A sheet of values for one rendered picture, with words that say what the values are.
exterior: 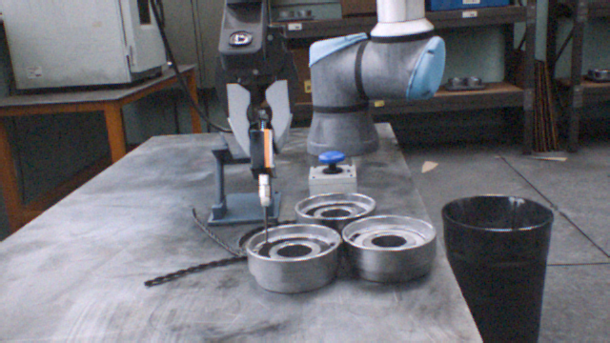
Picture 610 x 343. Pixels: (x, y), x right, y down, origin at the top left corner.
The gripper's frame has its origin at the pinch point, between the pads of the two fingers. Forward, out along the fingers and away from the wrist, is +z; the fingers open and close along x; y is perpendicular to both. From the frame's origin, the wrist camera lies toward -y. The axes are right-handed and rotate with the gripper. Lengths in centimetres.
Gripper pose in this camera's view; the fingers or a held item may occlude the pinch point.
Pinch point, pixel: (262, 146)
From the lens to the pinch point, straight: 72.1
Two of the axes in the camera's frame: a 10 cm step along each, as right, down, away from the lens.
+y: 0.0, -2.6, 9.6
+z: 0.7, 9.6, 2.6
